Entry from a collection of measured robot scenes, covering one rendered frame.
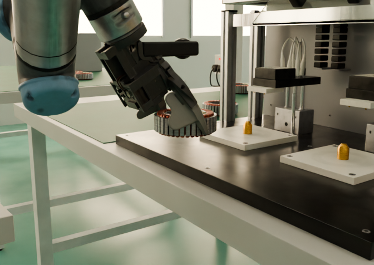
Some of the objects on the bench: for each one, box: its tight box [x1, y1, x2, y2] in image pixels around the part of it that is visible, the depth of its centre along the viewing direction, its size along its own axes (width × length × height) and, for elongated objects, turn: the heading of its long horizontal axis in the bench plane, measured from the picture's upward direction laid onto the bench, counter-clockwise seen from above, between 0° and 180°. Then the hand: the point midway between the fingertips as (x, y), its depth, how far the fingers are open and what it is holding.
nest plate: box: [200, 125, 298, 151], centre depth 95 cm, size 15×15×1 cm
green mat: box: [47, 91, 264, 144], centre depth 151 cm, size 94×61×1 cm, turn 124°
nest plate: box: [280, 144, 374, 185], centre depth 75 cm, size 15×15×1 cm
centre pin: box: [337, 143, 350, 160], centre depth 75 cm, size 2×2×3 cm
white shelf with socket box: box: [168, 0, 243, 87], centre depth 186 cm, size 35×37×46 cm
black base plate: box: [115, 115, 374, 261], centre depth 86 cm, size 47×64×2 cm
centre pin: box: [243, 121, 252, 134], centre depth 95 cm, size 2×2×3 cm
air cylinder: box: [274, 105, 314, 135], centre depth 103 cm, size 5×8×6 cm
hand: (187, 124), depth 78 cm, fingers closed on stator, 13 cm apart
